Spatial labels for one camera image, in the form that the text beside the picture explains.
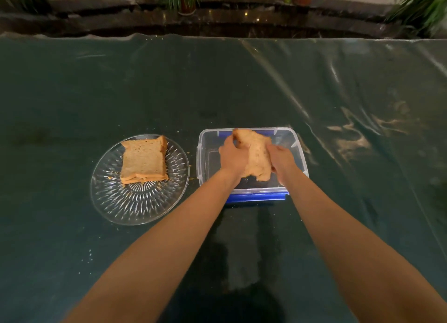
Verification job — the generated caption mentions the clear plastic container blue clips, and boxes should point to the clear plastic container blue clips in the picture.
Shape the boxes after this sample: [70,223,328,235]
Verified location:
[196,127,309,204]

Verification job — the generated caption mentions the person's right forearm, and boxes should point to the person's right forearm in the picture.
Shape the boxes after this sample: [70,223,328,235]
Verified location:
[278,166,447,323]

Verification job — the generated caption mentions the person's right hand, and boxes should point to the person's right hand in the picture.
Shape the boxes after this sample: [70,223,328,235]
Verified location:
[266,144,297,184]

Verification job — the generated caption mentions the person's left forearm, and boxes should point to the person's left forearm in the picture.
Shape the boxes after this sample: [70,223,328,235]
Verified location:
[63,168,242,323]

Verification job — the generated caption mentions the clear glass patterned plate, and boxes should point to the clear glass patterned plate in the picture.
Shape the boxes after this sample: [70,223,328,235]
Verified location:
[90,134,190,226]

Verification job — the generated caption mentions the person's left hand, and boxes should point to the person's left hand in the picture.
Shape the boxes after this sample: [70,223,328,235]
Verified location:
[219,134,249,177]

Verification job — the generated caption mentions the dark green plastic table cover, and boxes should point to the dark green plastic table cover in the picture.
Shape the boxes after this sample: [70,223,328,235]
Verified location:
[0,33,447,323]

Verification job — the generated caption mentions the brown bread sandwich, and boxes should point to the brown bread sandwich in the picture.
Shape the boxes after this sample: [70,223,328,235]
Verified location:
[120,135,169,185]
[232,129,272,182]

